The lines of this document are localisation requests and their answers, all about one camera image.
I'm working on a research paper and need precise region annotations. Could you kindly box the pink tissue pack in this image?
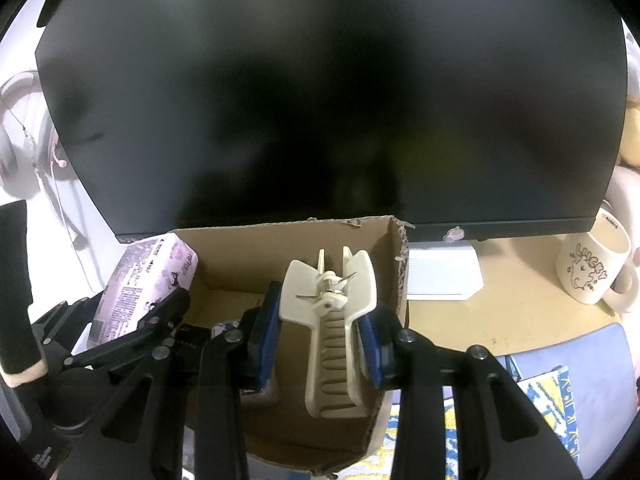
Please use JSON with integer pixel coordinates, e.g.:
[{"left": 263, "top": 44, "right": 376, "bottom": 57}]
[{"left": 86, "top": 234, "right": 200, "bottom": 350}]

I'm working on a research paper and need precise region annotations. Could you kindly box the brown cardboard box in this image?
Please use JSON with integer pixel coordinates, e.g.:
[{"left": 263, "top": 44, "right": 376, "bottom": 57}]
[{"left": 165, "top": 215, "right": 411, "bottom": 478}]

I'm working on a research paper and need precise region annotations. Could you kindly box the pink cat-ear headset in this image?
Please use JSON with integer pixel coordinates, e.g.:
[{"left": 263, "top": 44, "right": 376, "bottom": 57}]
[{"left": 0, "top": 71, "right": 70, "bottom": 186}]

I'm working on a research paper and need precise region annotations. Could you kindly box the white rectangular device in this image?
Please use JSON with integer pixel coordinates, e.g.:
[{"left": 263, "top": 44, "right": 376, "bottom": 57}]
[{"left": 406, "top": 241, "right": 485, "bottom": 301}]

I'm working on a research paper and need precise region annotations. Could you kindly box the pink headset cable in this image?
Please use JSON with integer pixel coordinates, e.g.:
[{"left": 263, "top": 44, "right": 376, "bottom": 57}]
[{"left": 47, "top": 165, "right": 101, "bottom": 291}]

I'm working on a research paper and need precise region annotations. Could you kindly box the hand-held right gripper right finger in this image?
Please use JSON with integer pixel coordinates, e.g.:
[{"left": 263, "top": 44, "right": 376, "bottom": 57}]
[{"left": 356, "top": 307, "right": 583, "bottom": 480}]

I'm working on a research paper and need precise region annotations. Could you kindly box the black computer monitor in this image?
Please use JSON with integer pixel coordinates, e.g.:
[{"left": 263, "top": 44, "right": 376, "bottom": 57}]
[{"left": 35, "top": 0, "right": 630, "bottom": 243}]

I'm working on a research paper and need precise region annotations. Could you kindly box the yellow grey plush toy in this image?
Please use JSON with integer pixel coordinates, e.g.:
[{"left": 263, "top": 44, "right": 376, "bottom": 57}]
[{"left": 620, "top": 102, "right": 640, "bottom": 168}]

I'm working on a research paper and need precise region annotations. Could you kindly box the cream printed mug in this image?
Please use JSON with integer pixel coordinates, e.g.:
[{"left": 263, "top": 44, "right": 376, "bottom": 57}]
[{"left": 556, "top": 208, "right": 640, "bottom": 314}]

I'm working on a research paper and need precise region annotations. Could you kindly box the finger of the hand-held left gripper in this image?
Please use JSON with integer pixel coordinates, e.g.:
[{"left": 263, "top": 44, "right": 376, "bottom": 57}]
[
  {"left": 70, "top": 287, "right": 192, "bottom": 371},
  {"left": 30, "top": 297, "right": 103, "bottom": 348}
]

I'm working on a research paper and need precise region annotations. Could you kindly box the pink sofa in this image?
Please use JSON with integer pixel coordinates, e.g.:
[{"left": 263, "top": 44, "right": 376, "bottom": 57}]
[{"left": 602, "top": 165, "right": 640, "bottom": 266}]

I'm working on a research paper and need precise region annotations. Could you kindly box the beige hair claw clip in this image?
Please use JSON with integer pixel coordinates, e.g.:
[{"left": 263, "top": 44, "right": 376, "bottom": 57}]
[{"left": 278, "top": 246, "right": 378, "bottom": 419}]

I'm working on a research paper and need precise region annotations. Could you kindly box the yellow blue towel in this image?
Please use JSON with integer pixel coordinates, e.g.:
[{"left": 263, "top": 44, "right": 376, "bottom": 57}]
[{"left": 325, "top": 367, "right": 581, "bottom": 480}]

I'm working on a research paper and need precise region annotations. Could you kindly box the person's left forearm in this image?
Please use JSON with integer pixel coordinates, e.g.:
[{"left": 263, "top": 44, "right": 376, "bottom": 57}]
[{"left": 0, "top": 200, "right": 48, "bottom": 388}]

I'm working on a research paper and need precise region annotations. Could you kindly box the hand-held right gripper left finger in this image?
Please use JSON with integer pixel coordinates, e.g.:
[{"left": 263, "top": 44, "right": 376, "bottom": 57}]
[{"left": 100, "top": 280, "right": 283, "bottom": 480}]

